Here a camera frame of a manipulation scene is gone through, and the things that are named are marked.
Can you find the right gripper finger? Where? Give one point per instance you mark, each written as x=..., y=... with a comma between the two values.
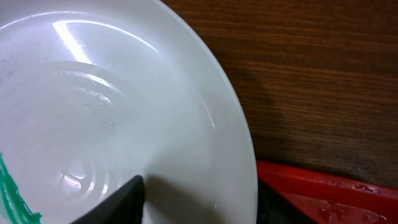
x=124, y=206

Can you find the white round plate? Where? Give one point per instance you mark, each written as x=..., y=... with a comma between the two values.
x=96, y=92

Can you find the red plastic tray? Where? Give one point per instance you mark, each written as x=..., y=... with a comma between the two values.
x=328, y=198

